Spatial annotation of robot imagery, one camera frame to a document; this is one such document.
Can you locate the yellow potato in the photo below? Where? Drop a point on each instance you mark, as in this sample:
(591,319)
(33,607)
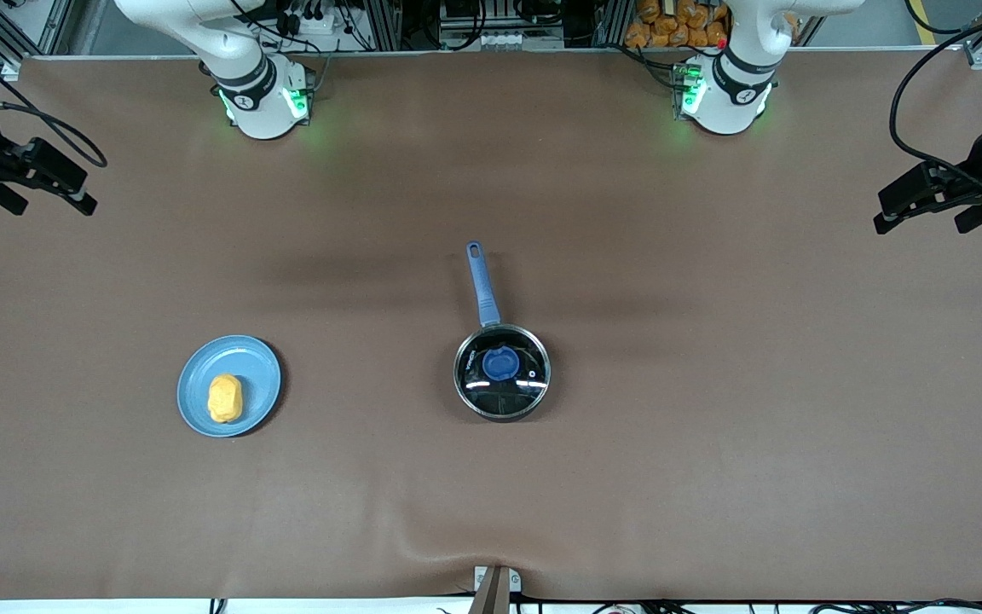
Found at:
(225,399)

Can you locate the glass lid with blue knob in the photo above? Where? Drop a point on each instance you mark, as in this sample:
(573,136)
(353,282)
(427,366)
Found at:
(501,365)

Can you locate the brown table mat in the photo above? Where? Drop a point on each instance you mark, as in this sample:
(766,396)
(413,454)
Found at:
(491,512)

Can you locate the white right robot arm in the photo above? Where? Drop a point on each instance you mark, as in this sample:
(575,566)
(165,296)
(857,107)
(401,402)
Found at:
(257,102)

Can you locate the bag of orange items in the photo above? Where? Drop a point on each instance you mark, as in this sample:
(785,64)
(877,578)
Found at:
(670,30)

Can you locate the blue plate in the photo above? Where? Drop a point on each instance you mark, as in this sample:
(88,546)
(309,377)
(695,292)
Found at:
(252,367)

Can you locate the white power strip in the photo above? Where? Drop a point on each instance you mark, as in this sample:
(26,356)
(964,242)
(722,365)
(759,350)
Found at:
(320,24)

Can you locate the metal bracket with brown wedge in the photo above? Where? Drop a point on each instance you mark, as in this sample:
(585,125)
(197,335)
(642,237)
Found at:
(493,597)

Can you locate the metal table corner bracket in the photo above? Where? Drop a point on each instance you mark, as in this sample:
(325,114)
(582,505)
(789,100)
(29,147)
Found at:
(979,57)
(11,70)

